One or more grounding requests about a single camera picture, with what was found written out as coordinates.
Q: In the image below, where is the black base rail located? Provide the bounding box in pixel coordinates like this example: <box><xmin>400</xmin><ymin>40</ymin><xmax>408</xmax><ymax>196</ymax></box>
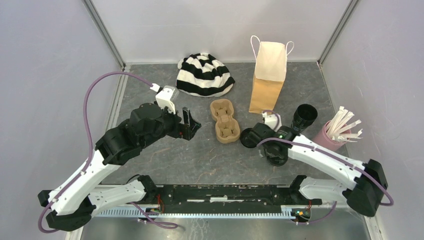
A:
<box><xmin>138</xmin><ymin>184</ymin><xmax>322</xmax><ymax>214</ymax></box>

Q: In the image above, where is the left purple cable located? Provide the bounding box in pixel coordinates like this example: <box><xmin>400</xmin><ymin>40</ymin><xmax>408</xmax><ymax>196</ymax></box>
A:
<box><xmin>37</xmin><ymin>71</ymin><xmax>155</xmax><ymax>234</ymax></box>

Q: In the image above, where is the aluminium frame post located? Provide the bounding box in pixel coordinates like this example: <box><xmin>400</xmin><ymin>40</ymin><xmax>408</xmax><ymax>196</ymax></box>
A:
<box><xmin>82</xmin><ymin>0</ymin><xmax>126</xmax><ymax>69</ymax></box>
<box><xmin>317</xmin><ymin>0</ymin><xmax>360</xmax><ymax>68</ymax></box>

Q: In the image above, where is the black coffee cup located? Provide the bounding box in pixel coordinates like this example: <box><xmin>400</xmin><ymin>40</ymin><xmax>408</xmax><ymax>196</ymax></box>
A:
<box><xmin>291</xmin><ymin>103</ymin><xmax>318</xmax><ymax>133</ymax></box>
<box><xmin>267</xmin><ymin>158</ymin><xmax>288</xmax><ymax>167</ymax></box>

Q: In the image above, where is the brown cardboard cup carrier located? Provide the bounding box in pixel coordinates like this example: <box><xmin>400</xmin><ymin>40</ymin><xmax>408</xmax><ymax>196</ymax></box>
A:
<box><xmin>210</xmin><ymin>98</ymin><xmax>241</xmax><ymax>144</ymax></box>

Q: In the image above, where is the white wrapped straws bundle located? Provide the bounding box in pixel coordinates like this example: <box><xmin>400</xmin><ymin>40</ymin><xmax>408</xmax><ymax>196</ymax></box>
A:
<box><xmin>324</xmin><ymin>106</ymin><xmax>363</xmax><ymax>143</ymax></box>

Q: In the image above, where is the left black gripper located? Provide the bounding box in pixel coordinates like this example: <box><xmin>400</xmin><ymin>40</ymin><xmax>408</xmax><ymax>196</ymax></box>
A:
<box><xmin>140</xmin><ymin>101</ymin><xmax>202</xmax><ymax>149</ymax></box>

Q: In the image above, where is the left aluminium frame post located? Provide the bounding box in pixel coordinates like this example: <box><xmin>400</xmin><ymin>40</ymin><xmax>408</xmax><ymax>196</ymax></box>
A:
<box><xmin>82</xmin><ymin>0</ymin><xmax>126</xmax><ymax>69</ymax></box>

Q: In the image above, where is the right aluminium frame post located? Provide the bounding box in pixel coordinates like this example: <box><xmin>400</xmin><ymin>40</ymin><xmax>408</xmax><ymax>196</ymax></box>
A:
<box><xmin>317</xmin><ymin>0</ymin><xmax>360</xmax><ymax>68</ymax></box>

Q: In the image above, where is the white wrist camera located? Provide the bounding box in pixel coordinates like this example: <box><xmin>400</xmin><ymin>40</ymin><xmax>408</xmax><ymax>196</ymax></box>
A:
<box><xmin>262</xmin><ymin>111</ymin><xmax>282</xmax><ymax>132</ymax></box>
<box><xmin>150</xmin><ymin>83</ymin><xmax>179</xmax><ymax>115</ymax></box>

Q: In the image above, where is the black white striped cloth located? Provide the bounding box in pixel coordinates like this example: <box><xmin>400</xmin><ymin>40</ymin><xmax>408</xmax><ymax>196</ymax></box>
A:
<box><xmin>175</xmin><ymin>52</ymin><xmax>236</xmax><ymax>98</ymax></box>

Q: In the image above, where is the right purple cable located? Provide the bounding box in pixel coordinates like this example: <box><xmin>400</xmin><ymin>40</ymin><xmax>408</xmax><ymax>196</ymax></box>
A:
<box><xmin>256</xmin><ymin>109</ymin><xmax>395</xmax><ymax>226</ymax></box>

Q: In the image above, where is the brown paper bag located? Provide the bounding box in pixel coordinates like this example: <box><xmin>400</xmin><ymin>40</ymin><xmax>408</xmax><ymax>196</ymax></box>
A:
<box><xmin>249</xmin><ymin>35</ymin><xmax>295</xmax><ymax>114</ymax></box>

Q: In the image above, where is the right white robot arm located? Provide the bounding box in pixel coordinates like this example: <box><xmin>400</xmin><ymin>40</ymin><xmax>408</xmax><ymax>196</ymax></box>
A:
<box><xmin>244</xmin><ymin>123</ymin><xmax>394</xmax><ymax>217</ymax></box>

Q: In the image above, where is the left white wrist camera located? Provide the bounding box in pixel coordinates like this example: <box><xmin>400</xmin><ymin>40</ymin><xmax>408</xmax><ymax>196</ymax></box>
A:
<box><xmin>150</xmin><ymin>83</ymin><xmax>179</xmax><ymax>115</ymax></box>

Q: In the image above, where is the pink straw holder cup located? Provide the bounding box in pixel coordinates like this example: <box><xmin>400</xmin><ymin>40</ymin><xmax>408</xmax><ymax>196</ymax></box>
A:
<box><xmin>312</xmin><ymin>121</ymin><xmax>347</xmax><ymax>152</ymax></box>

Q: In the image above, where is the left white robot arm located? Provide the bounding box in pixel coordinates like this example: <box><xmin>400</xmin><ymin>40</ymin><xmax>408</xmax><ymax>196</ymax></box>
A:
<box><xmin>38</xmin><ymin>102</ymin><xmax>202</xmax><ymax>233</ymax></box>

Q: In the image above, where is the purple cable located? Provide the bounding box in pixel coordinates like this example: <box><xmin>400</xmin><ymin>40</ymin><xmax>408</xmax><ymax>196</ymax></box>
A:
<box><xmin>256</xmin><ymin>109</ymin><xmax>395</xmax><ymax>226</ymax></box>
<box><xmin>37</xmin><ymin>71</ymin><xmax>155</xmax><ymax>234</ymax></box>

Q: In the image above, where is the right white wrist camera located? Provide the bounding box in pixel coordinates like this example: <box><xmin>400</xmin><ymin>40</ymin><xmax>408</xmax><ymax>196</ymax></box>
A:
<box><xmin>262</xmin><ymin>111</ymin><xmax>282</xmax><ymax>132</ymax></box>

